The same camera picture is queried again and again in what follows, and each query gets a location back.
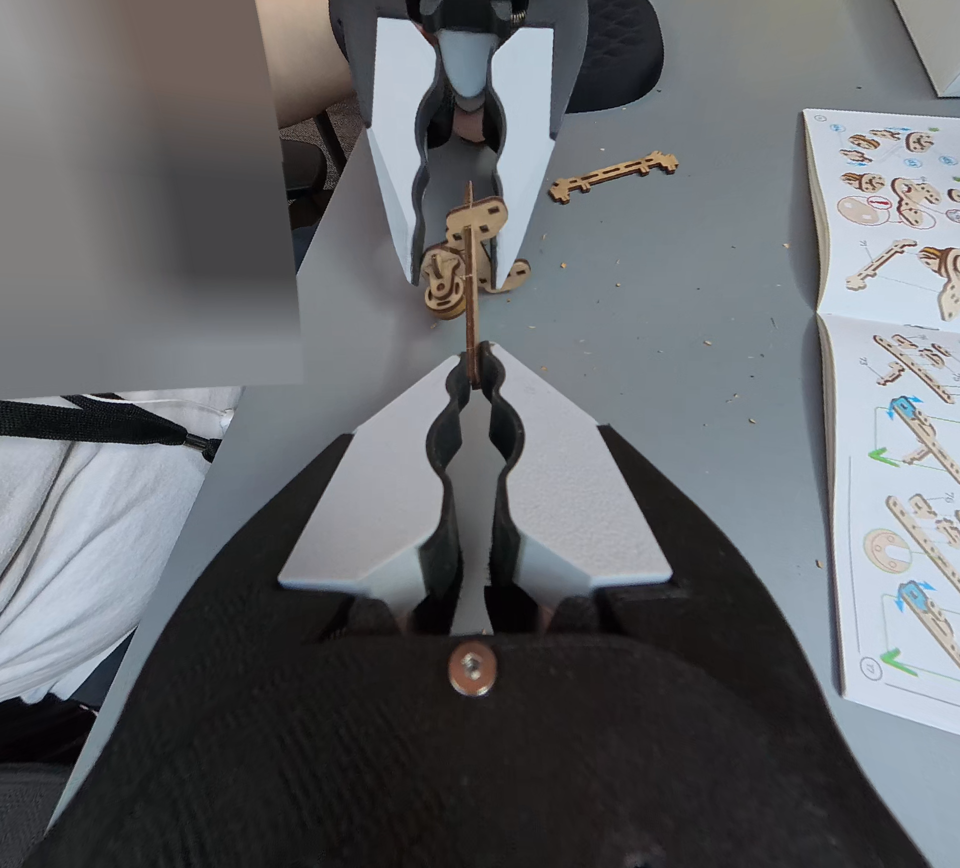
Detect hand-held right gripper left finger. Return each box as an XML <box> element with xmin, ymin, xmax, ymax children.
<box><xmin>277</xmin><ymin>352</ymin><xmax>481</xmax><ymax>629</ymax></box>

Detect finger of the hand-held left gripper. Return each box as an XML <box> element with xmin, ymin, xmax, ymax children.
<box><xmin>371</xmin><ymin>15</ymin><xmax>445</xmax><ymax>286</ymax></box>
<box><xmin>483</xmin><ymin>26</ymin><xmax>558</xmax><ymax>278</ymax></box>

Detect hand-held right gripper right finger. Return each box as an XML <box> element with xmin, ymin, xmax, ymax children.
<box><xmin>480</xmin><ymin>341</ymin><xmax>675</xmax><ymax>633</ymax></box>

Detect wooden model sub-assembly with wheel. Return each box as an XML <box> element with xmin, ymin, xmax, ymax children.
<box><xmin>421</xmin><ymin>181</ymin><xmax>531</xmax><ymax>323</ymax></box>

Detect thin wooden model strip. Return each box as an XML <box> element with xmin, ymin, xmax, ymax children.
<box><xmin>460</xmin><ymin>223</ymin><xmax>483</xmax><ymax>389</ymax></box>

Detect person's left forearm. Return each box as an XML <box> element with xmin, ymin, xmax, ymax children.
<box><xmin>251</xmin><ymin>0</ymin><xmax>361</xmax><ymax>128</ymax></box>

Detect loose notched wooden strip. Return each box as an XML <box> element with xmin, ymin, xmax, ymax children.
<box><xmin>549</xmin><ymin>149</ymin><xmax>681</xmax><ymax>204</ymax></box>

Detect black mesh pad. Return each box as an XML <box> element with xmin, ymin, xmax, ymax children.
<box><xmin>558</xmin><ymin>0</ymin><xmax>666</xmax><ymax>113</ymax></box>

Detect black chair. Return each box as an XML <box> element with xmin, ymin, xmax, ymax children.
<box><xmin>279</xmin><ymin>99</ymin><xmax>360</xmax><ymax>224</ymax></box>

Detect illustrated instruction booklet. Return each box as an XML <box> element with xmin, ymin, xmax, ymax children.
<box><xmin>801</xmin><ymin>107</ymin><xmax>960</xmax><ymax>734</ymax></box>

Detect person's dark trousers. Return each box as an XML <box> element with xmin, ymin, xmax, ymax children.
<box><xmin>0</xmin><ymin>695</ymin><xmax>102</xmax><ymax>868</ymax></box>

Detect black shoulder strap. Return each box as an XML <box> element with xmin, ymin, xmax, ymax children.
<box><xmin>0</xmin><ymin>394</ymin><xmax>224</xmax><ymax>463</ymax></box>

